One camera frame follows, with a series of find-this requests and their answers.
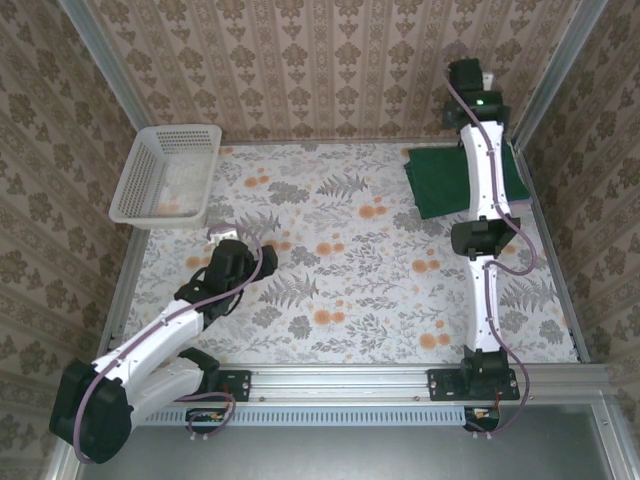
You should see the black connector board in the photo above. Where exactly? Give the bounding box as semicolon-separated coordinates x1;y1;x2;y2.
464;405;501;432
185;407;226;434

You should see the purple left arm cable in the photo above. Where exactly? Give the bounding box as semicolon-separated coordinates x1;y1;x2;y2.
72;224;264;464

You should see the white slotted cable duct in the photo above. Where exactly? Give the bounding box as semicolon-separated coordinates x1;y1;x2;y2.
144;405;469;427

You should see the aluminium frame post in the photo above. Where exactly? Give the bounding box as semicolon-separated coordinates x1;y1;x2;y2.
510;0;610;151
58;0;152;136

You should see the white plastic perforated basket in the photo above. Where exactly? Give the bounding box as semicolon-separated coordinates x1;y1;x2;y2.
108;124;223;230

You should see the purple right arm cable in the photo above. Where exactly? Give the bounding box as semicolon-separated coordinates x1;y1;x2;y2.
443;67;539;441

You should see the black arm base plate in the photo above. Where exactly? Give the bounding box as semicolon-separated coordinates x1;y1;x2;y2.
427;368;521;402
214;368;252;402

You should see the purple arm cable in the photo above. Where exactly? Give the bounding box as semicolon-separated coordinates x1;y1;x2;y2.
443;67;539;441
72;224;264;464

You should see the green t-shirt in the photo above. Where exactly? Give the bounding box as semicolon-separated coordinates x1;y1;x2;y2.
403;145;530;220

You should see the grey metal panel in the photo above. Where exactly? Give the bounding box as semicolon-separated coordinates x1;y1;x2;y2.
74;424;621;480

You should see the floral printed tablecloth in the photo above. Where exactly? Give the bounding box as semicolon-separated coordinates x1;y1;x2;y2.
130;142;584;366

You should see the aluminium mounting rail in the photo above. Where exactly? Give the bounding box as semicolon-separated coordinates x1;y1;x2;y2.
212;364;621;406

